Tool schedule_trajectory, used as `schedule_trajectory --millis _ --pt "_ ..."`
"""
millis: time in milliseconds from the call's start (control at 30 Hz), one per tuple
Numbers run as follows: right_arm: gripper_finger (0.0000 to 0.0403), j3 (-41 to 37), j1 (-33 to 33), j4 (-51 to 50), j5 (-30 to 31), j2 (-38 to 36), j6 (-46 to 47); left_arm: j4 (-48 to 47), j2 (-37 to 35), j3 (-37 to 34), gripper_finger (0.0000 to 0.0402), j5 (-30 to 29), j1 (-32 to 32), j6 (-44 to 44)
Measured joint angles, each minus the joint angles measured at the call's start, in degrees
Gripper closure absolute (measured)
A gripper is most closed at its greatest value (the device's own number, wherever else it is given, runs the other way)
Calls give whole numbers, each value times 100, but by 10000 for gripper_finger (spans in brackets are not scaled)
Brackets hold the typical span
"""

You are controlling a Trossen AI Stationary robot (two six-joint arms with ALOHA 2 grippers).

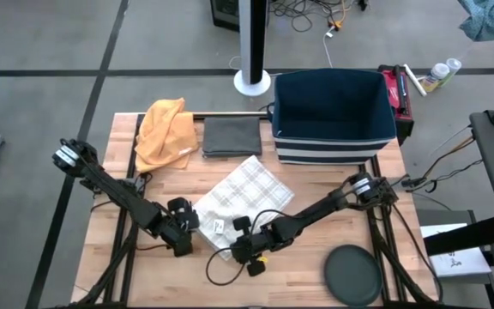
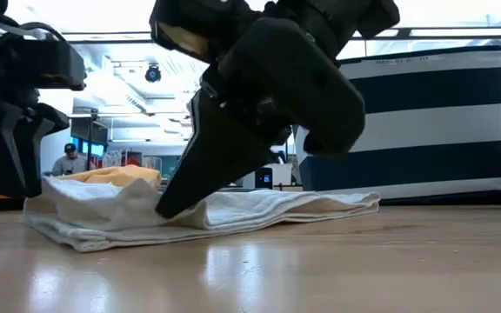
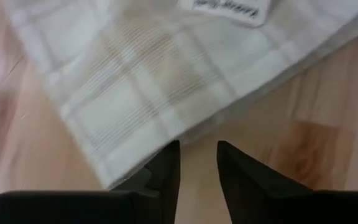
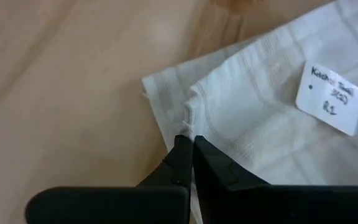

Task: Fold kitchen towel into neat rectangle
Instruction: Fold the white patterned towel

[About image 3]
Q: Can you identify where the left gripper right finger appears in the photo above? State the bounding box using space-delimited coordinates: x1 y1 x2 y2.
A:
216 140 358 224

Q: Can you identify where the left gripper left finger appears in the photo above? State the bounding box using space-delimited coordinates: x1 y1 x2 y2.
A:
0 140 181 224

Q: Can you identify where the white cloth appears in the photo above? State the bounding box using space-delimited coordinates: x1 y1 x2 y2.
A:
1 0 358 190

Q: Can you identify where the white handwritten paper tag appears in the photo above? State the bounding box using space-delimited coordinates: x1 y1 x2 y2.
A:
178 0 272 28

